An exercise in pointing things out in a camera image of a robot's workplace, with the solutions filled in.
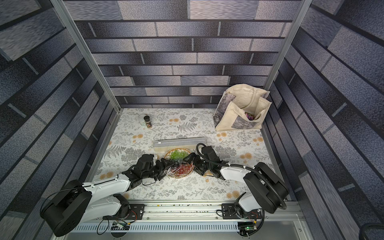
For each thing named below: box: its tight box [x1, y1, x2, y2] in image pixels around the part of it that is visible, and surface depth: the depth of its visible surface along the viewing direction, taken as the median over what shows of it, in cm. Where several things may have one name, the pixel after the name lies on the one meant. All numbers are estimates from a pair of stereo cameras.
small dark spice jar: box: [143, 115, 153, 129], surface depth 105 cm
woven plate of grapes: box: [164, 147, 195, 179], surface depth 88 cm
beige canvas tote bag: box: [213, 83, 272, 131], surface depth 97 cm
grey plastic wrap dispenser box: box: [152, 137, 208, 153], surface depth 94 cm
